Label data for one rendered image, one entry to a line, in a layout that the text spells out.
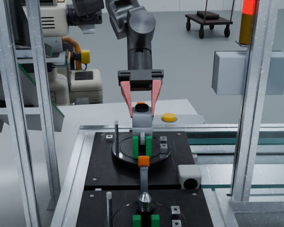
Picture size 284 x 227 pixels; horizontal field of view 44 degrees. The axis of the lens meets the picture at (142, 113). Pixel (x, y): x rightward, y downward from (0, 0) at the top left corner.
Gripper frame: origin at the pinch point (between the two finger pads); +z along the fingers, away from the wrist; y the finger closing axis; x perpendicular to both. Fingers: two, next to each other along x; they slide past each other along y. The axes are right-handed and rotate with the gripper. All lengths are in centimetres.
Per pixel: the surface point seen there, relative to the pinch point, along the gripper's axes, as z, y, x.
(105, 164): 10.3, -8.6, 4.2
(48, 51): -13.8, -20.1, -4.0
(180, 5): -522, 136, 741
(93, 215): 21.6, -9.7, -8.7
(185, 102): -22, 19, 58
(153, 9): -512, 65, 741
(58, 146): -0.3, -25.0, 32.5
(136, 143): 6.9, -1.5, -0.4
